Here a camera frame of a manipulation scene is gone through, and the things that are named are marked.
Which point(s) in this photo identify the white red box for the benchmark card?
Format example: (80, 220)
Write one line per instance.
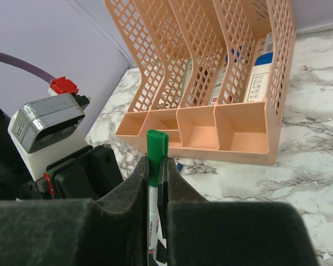
(260, 72)

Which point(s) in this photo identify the blue pen cap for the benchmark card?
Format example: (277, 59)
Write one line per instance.
(180, 167)

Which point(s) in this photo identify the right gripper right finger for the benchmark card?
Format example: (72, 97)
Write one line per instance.
(200, 232)

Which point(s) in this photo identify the orange desk organizer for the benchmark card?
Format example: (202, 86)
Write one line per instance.
(195, 59)

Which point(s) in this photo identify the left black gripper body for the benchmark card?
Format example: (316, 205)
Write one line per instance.
(91, 172)

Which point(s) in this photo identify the green pen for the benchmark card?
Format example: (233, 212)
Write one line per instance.
(153, 225)

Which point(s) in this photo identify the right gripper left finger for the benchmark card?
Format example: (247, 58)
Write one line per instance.
(108, 231)

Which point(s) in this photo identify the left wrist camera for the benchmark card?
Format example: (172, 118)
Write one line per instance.
(46, 130)

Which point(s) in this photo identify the green pen cap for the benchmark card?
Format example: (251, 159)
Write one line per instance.
(157, 149)

